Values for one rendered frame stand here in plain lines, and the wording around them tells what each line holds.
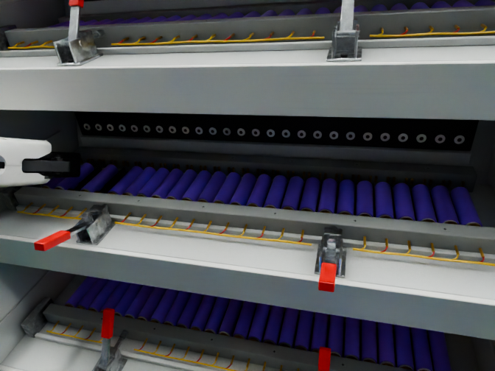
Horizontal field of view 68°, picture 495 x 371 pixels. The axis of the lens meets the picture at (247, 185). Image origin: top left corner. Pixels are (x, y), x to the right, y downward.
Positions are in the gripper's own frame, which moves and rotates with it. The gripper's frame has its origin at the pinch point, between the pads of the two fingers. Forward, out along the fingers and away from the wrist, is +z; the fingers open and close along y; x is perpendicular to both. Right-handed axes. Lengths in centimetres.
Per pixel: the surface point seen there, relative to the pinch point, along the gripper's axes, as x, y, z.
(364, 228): 4.2, -38.8, -1.7
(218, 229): 5.9, -23.4, -1.5
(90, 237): 7.6, -10.1, -5.5
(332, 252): 6.2, -36.0, -5.4
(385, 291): 9.1, -40.7, -5.3
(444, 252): 5.8, -46.1, -1.3
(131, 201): 3.7, -12.4, -1.4
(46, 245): 7.3, -9.8, -11.4
